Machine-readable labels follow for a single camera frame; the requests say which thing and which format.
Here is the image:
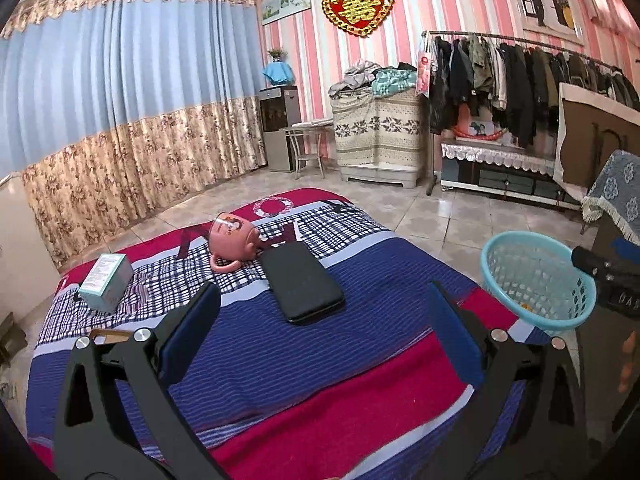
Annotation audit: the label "person right hand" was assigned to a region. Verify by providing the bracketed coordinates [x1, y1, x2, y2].
[617, 330, 638, 393]

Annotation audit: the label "light blue plastic basket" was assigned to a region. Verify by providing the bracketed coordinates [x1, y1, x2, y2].
[480, 231, 597, 336]

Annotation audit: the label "blue floral fringed cloth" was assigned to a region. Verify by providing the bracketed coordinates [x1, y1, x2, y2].
[580, 150, 639, 245]

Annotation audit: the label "white lace cover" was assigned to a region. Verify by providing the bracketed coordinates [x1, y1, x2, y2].
[440, 141, 554, 177]

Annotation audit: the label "teal white carton box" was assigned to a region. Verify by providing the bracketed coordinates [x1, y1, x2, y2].
[78, 254, 134, 314]

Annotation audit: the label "brown board with white edge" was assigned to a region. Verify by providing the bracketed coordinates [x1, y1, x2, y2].
[553, 84, 639, 202]

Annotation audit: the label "white cabinet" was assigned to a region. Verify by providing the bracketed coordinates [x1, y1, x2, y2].
[0, 172, 60, 321]

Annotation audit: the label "low tv cabinet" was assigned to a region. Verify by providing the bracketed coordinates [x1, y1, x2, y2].
[440, 139, 580, 210]

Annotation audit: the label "hanging dark clothes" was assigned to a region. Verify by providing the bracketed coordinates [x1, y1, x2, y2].
[416, 32, 639, 148]

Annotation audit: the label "striped blue red blanket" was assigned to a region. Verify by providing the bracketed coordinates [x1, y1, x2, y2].
[26, 188, 546, 479]

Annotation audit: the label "pink teapot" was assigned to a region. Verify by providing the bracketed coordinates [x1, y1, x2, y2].
[208, 212, 262, 273]

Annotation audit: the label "black flat case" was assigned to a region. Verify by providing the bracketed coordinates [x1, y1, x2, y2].
[259, 242, 345, 324]

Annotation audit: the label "patterned cloth covered chest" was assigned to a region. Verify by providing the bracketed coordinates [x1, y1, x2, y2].
[331, 89, 425, 188]

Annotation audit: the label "metal clothes rack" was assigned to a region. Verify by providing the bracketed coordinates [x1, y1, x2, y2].
[418, 29, 640, 198]

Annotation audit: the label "pile of folded clothes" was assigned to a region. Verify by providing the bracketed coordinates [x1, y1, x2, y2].
[328, 61, 418, 98]

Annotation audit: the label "small metal folding table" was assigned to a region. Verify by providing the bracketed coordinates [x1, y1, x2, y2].
[282, 118, 333, 180]

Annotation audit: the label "blue and floral curtain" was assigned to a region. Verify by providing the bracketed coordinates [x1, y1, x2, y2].
[1, 0, 266, 266]

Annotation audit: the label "grey water dispenser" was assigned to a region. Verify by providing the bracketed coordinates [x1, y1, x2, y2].
[257, 84, 302, 172]

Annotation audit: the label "blue covered water bottle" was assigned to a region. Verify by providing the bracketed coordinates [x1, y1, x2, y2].
[262, 61, 295, 87]

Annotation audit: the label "small potted plant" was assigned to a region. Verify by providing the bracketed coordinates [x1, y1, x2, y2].
[268, 48, 288, 63]

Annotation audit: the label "red heart wall ornament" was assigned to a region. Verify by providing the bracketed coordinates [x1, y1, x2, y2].
[321, 0, 395, 38]

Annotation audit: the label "landscape wall picture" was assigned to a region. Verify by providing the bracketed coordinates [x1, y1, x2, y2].
[260, 0, 311, 26]

